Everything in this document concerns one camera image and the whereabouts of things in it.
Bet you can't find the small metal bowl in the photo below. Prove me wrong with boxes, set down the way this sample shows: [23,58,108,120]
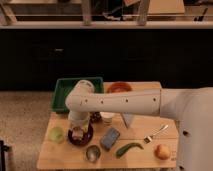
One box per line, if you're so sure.
[86,145,101,162]

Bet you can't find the green apple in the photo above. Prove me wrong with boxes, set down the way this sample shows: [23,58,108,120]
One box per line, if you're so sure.
[48,127,64,143]

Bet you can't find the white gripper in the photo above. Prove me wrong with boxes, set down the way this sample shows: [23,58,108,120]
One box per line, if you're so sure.
[68,111,90,132]

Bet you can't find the silver fork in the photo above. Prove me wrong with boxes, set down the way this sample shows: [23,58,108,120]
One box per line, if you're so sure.
[143,125,169,144]

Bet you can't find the blue sponge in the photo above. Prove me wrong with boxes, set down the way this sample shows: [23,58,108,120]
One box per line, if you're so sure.
[100,128,120,151]

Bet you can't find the green plastic tray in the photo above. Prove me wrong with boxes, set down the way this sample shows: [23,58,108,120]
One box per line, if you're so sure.
[51,77,104,114]

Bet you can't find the silver knife blade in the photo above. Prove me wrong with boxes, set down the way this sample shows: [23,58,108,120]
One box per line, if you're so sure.
[121,113,134,128]

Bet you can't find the green chili pepper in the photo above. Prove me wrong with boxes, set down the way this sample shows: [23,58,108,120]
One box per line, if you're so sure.
[115,143,143,158]

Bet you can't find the orange bowl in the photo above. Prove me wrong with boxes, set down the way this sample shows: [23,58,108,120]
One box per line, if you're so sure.
[107,82,132,93]

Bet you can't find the white cup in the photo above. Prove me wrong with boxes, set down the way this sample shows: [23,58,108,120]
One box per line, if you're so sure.
[100,112,115,125]

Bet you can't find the yellow orange fruit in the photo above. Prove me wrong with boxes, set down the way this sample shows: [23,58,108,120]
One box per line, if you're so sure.
[155,144,171,160]

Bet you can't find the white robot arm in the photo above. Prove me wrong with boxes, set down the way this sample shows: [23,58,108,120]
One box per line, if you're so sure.
[65,80,213,171]

